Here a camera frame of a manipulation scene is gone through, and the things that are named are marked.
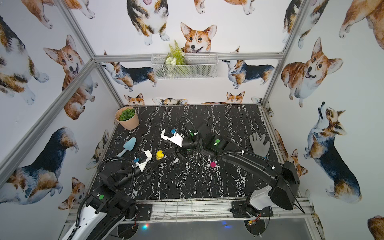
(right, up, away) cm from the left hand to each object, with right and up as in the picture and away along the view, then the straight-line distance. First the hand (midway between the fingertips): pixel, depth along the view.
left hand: (161, 153), depth 67 cm
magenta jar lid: (+25, -12, +23) cm, 36 cm away
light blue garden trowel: (-30, -2, +31) cm, 43 cm away
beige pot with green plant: (-31, +16, +32) cm, 48 cm away
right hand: (+1, +4, -3) cm, 5 cm away
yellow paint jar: (-1, -2, -2) cm, 3 cm away
